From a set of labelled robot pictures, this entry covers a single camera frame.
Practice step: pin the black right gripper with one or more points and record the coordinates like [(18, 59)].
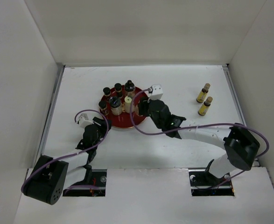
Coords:
[(143, 105)]

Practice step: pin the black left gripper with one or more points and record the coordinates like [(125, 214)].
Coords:
[(102, 125)]

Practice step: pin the yellow-cap spice jar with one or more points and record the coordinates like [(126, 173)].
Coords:
[(128, 104)]

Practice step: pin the black-knob spice jar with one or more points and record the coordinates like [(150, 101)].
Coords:
[(129, 89), (115, 105)]

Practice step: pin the small black-cap spice bottle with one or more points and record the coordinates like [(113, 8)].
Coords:
[(103, 107), (107, 93), (118, 90)]

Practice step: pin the pink-cap spice jar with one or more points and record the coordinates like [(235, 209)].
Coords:
[(139, 112)]

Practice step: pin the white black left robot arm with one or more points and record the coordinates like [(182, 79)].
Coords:
[(47, 181)]

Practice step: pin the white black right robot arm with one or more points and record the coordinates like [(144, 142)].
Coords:
[(239, 144)]

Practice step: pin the red round tray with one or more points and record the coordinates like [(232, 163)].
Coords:
[(123, 120)]

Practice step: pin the front yellow sauce bottle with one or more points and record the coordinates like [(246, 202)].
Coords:
[(205, 106)]

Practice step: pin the yellow sauce bottle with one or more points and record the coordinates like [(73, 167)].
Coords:
[(203, 93), (205, 106)]

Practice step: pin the back yellow sauce bottle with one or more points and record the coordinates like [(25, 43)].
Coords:
[(203, 93)]

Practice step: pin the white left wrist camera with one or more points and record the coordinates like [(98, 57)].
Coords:
[(84, 121)]

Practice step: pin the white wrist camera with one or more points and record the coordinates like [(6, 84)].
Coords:
[(155, 92), (84, 121)]

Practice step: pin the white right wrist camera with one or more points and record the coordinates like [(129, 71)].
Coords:
[(155, 92)]

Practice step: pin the left metal table rail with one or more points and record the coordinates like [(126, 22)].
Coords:
[(50, 112)]

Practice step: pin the metal table rail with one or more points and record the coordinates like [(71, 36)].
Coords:
[(234, 94), (50, 112)]

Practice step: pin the right metal table rail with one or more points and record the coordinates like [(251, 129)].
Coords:
[(234, 94)]

